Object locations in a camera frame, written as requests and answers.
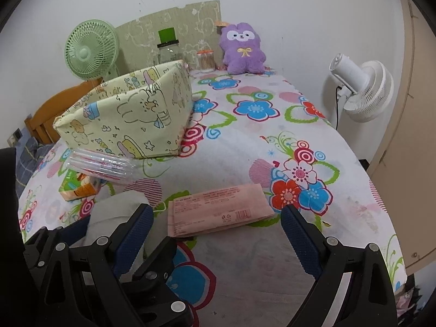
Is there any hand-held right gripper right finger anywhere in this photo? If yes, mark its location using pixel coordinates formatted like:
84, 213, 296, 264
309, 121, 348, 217
281, 204, 399, 327

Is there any grey plaid pillow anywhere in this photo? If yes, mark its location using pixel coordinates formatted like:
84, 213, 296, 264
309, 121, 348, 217
15, 140, 55, 186

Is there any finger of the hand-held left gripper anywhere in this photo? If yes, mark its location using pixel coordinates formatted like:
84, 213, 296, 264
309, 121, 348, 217
123, 237, 192, 327
23, 216, 90, 273

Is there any floral tablecloth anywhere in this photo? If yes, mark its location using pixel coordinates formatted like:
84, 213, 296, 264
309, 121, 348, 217
17, 68, 407, 327

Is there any clear plastic package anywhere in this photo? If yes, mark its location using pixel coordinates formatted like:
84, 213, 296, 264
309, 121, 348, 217
66, 148, 137, 186

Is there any purple plush bunny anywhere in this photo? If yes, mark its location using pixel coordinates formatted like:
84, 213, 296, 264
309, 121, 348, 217
216, 21, 267, 75

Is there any green printed board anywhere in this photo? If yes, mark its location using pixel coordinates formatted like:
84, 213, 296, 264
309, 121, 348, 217
114, 0, 223, 75

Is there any colourful printed packet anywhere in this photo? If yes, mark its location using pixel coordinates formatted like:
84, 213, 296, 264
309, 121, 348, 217
59, 171, 101, 202

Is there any black fan cable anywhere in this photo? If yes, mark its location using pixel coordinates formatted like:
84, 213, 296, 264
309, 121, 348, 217
335, 85, 343, 128

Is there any beige door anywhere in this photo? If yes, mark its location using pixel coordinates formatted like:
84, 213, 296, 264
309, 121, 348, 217
370, 0, 436, 276

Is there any green desk fan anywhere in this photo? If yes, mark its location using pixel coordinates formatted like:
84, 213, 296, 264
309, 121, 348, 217
65, 20, 120, 86

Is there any glass jar with green lid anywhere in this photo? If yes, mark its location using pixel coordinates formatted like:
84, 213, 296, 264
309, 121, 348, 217
157, 26, 184, 67

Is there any white cloth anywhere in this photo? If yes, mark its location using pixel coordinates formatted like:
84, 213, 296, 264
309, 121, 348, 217
87, 192, 149, 270

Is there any yellow fabric storage box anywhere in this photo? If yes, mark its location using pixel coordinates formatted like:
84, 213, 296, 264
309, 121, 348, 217
54, 59, 193, 160

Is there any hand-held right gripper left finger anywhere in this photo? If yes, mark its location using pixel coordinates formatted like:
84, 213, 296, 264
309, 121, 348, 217
37, 204, 155, 327

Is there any white standing fan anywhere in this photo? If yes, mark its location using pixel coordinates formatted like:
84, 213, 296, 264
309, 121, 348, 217
329, 53, 395, 123

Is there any wooden bed headboard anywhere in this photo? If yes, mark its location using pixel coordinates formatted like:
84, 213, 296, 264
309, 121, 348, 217
25, 83, 103, 145

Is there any pink paper packet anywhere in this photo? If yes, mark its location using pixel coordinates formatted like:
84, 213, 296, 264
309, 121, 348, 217
167, 183, 276, 238

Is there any cotton swab container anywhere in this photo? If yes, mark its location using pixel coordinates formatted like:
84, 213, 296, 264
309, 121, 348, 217
198, 50, 216, 73

